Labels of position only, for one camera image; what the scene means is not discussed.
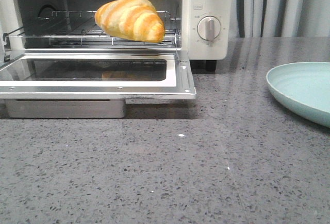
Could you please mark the golden croissant bread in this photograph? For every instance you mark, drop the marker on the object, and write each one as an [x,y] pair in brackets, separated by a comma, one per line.
[135,20]

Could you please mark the toaster oven glass door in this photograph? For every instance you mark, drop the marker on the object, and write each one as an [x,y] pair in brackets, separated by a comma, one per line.
[91,83]

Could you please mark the lower oven timer knob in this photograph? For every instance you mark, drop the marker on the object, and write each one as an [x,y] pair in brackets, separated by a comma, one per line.
[209,28]

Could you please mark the white Toshiba toaster oven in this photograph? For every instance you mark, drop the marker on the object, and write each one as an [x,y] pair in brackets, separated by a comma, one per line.
[15,13]

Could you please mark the grey curtain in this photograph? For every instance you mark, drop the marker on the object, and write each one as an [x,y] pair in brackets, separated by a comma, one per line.
[279,18]

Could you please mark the light green plate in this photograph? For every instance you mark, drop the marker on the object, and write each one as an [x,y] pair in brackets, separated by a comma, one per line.
[303,88]

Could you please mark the metal wire oven rack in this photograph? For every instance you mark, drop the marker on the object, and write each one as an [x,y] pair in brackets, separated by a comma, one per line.
[77,29]

